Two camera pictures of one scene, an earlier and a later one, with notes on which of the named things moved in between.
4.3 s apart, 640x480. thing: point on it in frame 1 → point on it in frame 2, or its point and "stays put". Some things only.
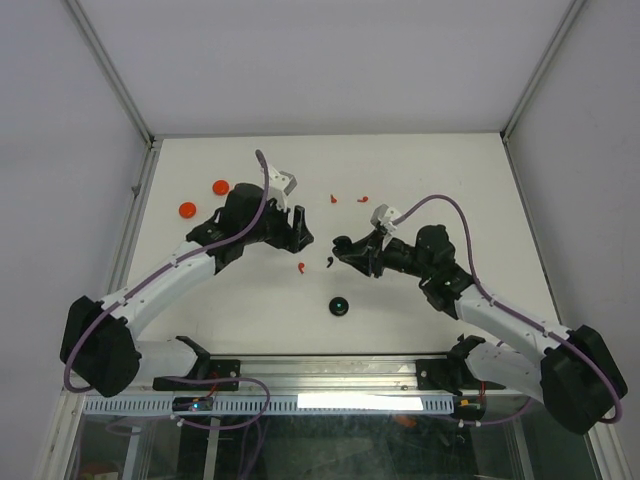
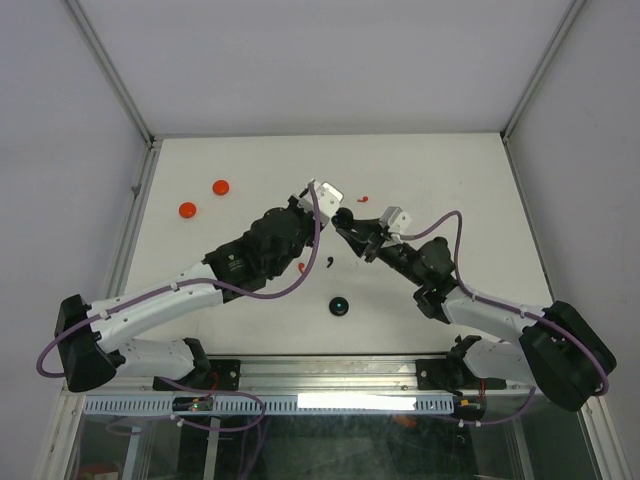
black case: x=345 y=250 → x=343 y=218
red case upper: x=220 y=187 stays put
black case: x=338 y=306 stays put
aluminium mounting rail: x=302 y=375 stays put
